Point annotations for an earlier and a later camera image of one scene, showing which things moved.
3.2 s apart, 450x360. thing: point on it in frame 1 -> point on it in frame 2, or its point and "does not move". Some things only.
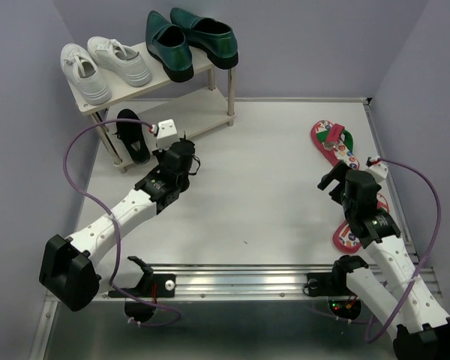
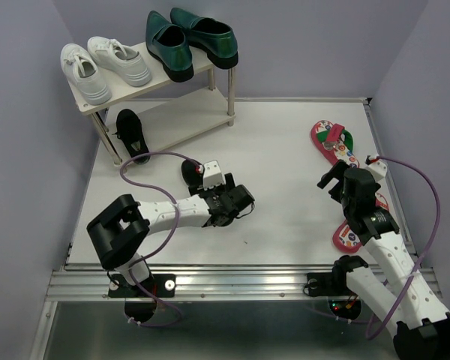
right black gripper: x=338 y=172 does not move
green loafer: x=212 y=37 does not move
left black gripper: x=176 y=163 -> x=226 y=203
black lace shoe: x=184 y=161 -> x=191 y=176
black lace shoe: x=132 y=136 does not move
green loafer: x=166 y=42 does not move
